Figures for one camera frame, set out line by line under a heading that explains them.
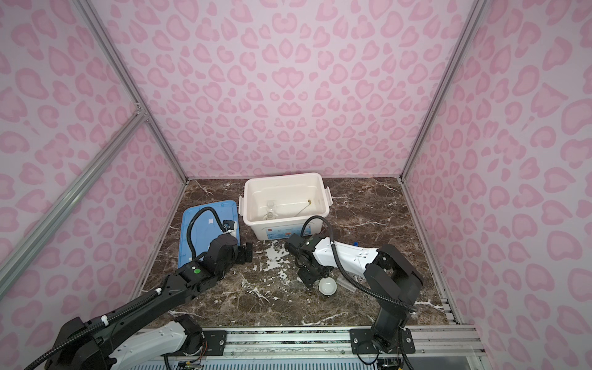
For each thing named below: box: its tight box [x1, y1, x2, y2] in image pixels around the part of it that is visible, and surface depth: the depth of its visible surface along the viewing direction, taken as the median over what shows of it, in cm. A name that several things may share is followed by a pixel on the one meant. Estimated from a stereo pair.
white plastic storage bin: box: [238, 172, 333, 241], surface depth 100 cm
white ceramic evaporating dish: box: [318, 276, 337, 296], surface depth 85 cm
